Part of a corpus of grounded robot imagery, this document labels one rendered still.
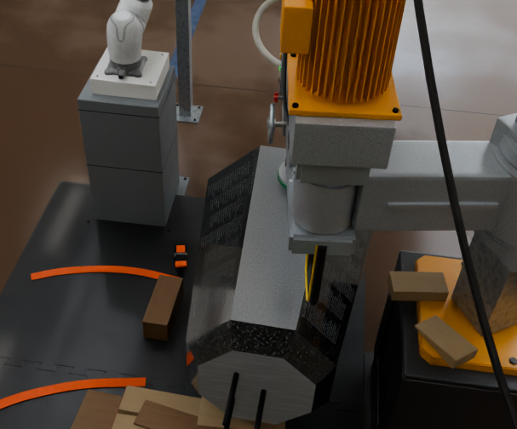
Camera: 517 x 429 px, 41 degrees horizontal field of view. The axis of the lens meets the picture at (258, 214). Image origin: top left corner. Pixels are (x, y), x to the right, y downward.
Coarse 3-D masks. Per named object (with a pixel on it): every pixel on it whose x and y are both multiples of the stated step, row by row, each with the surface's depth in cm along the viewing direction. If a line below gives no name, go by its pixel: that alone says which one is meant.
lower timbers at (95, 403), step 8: (88, 392) 286; (96, 392) 287; (104, 392) 287; (88, 400) 284; (96, 400) 284; (104, 400) 284; (112, 400) 284; (120, 400) 284; (80, 408) 281; (88, 408) 281; (96, 408) 281; (104, 408) 281; (112, 408) 282; (80, 416) 278; (88, 416) 278; (96, 416) 278; (104, 416) 279; (112, 416) 279; (72, 424) 276; (80, 424) 276; (88, 424) 276; (96, 424) 276; (104, 424) 276
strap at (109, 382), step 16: (48, 272) 351; (64, 272) 352; (80, 272) 352; (128, 272) 354; (144, 272) 354; (160, 272) 355; (64, 384) 304; (80, 384) 304; (96, 384) 304; (112, 384) 305; (128, 384) 305; (144, 384) 305; (0, 400) 296; (16, 400) 296
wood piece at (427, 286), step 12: (396, 276) 250; (408, 276) 250; (420, 276) 251; (432, 276) 251; (444, 276) 251; (396, 288) 246; (408, 288) 246; (420, 288) 246; (432, 288) 247; (444, 288) 247; (420, 300) 248; (432, 300) 248; (444, 300) 248
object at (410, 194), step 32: (416, 160) 196; (480, 160) 197; (384, 192) 194; (416, 192) 195; (480, 192) 196; (512, 192) 195; (384, 224) 202; (416, 224) 203; (448, 224) 204; (480, 224) 204; (512, 224) 200
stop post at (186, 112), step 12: (180, 0) 406; (180, 12) 411; (180, 24) 416; (180, 36) 422; (180, 48) 427; (180, 60) 433; (180, 72) 439; (180, 84) 445; (180, 96) 451; (180, 108) 458; (192, 108) 465; (180, 120) 457; (192, 120) 458
